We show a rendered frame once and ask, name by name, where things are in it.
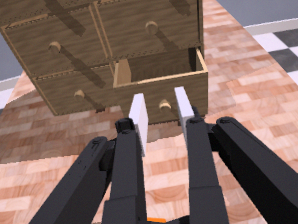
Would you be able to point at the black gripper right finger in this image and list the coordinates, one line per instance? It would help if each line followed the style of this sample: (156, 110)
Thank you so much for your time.
(270, 183)

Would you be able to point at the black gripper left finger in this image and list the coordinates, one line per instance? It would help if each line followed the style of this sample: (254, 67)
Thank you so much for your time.
(78, 195)

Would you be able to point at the light wooden chest of drawers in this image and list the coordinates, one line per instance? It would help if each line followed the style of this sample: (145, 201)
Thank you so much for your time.
(110, 58)

